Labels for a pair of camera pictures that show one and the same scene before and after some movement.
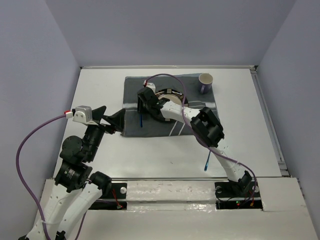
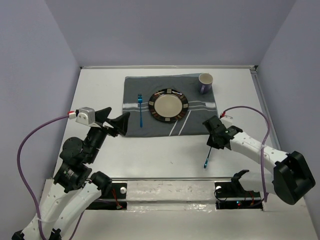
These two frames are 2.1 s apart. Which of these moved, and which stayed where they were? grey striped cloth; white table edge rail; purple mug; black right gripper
Moved: black right gripper
Stayed: purple mug; white table edge rail; grey striped cloth
